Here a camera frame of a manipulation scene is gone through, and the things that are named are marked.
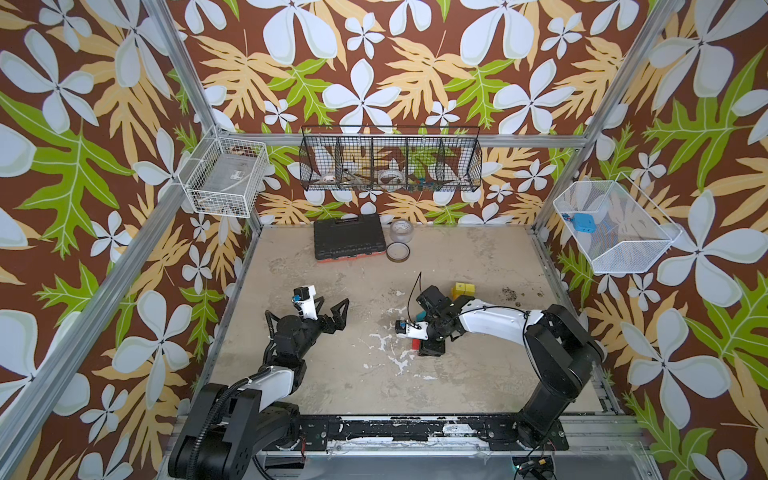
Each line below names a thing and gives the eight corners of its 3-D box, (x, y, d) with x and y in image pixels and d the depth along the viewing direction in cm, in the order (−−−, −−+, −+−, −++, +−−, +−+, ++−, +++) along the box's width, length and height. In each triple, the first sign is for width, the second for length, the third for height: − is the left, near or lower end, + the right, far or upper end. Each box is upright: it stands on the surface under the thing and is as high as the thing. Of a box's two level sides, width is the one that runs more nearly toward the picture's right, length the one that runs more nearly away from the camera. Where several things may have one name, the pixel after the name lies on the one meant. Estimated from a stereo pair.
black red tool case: (318, 266, 109) (315, 257, 105) (314, 230, 121) (311, 221, 117) (389, 254, 113) (389, 244, 109) (378, 220, 125) (378, 211, 121)
